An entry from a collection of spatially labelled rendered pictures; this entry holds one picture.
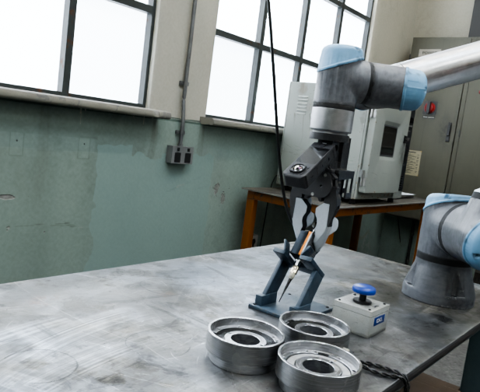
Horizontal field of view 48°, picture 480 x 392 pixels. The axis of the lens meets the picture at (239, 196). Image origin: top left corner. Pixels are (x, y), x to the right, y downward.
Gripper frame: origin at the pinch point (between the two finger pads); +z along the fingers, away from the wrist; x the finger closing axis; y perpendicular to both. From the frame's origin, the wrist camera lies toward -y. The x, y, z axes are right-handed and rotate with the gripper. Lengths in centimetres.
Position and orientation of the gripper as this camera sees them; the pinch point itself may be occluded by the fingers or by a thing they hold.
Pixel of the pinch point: (307, 243)
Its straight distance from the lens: 98.8
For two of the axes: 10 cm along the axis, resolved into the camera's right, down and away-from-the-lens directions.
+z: -1.3, 9.8, 1.2
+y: 6.2, -0.2, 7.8
